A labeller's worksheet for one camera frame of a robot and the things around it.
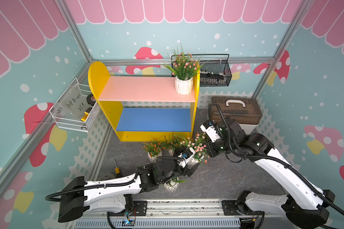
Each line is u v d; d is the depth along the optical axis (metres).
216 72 0.94
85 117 0.64
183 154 0.56
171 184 0.77
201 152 0.56
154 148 0.81
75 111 0.65
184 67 0.60
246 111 0.94
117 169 0.87
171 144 0.87
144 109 1.26
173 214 0.74
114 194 0.46
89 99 0.79
